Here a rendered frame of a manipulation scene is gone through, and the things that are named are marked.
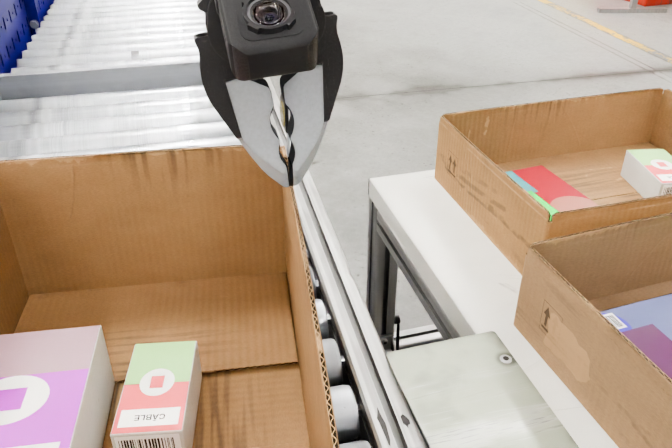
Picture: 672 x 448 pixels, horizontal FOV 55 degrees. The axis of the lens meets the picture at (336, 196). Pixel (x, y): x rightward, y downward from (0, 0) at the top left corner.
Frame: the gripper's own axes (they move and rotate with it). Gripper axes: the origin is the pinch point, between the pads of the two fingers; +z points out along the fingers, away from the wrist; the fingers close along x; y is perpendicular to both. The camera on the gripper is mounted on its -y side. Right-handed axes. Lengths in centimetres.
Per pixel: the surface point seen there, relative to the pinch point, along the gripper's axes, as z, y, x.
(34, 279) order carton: 18.4, 21.7, 27.1
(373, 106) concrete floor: 107, 244, -68
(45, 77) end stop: 18, 89, 36
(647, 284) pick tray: 27.1, 8.0, -37.9
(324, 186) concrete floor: 103, 171, -27
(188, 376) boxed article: 17.8, 1.4, 11.0
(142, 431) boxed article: 17.4, -3.6, 14.6
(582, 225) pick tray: 19.4, 11.1, -31.1
